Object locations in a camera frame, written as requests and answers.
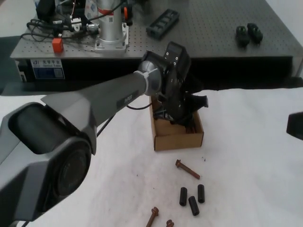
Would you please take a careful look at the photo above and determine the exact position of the open cardboard box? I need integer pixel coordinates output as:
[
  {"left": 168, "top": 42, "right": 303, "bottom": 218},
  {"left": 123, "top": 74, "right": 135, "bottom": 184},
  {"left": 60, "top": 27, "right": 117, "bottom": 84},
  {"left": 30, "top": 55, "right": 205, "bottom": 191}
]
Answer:
[{"left": 149, "top": 95, "right": 205, "bottom": 152}]

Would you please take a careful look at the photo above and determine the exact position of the metal bench with holes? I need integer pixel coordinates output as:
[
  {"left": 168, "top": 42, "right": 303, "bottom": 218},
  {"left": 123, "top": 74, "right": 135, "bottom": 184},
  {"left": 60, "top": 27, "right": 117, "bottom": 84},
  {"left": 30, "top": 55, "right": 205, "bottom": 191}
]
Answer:
[{"left": 9, "top": 0, "right": 303, "bottom": 84}]

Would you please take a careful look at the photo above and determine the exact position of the black slotted tray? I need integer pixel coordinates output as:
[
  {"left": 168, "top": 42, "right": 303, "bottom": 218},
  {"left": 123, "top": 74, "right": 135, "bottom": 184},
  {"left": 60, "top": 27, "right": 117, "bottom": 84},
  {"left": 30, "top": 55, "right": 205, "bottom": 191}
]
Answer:
[{"left": 146, "top": 9, "right": 181, "bottom": 39}]

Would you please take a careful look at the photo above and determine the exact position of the black cylindrical sleeve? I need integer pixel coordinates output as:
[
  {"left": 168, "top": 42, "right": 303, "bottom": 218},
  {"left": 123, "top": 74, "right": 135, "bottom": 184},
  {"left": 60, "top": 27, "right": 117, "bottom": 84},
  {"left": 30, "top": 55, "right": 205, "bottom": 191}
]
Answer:
[
  {"left": 188, "top": 195, "right": 199, "bottom": 217},
  {"left": 197, "top": 184, "right": 205, "bottom": 204},
  {"left": 179, "top": 187, "right": 188, "bottom": 207}
]

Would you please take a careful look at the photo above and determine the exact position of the silver-white machine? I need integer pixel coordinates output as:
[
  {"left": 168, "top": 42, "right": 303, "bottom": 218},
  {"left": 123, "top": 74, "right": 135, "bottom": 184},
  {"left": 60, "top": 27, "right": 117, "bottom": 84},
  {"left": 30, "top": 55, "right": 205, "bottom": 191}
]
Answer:
[{"left": 94, "top": 0, "right": 130, "bottom": 52}]

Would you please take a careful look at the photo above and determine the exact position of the small orange block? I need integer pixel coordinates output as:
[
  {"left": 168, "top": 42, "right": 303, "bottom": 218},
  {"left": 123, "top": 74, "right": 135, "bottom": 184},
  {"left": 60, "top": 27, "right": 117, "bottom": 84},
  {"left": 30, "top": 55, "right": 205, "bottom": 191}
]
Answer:
[{"left": 52, "top": 37, "right": 63, "bottom": 53}]

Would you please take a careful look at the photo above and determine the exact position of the blue and white label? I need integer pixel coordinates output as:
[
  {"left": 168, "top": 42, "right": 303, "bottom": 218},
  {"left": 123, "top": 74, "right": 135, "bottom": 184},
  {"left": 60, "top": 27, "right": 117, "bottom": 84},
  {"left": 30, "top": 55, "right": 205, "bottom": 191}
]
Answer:
[{"left": 31, "top": 59, "right": 65, "bottom": 79}]

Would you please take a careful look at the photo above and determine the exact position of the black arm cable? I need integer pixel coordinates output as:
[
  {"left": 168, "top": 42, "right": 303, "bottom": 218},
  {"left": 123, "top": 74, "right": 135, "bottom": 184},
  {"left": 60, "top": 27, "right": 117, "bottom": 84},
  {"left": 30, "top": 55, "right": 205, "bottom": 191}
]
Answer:
[{"left": 96, "top": 98, "right": 152, "bottom": 136}]

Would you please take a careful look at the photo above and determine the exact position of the black cable bundle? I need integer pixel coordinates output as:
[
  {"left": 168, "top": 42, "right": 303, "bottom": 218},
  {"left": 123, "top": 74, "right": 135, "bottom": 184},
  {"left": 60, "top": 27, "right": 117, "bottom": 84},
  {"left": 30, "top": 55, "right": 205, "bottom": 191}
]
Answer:
[{"left": 20, "top": 14, "right": 100, "bottom": 44}]

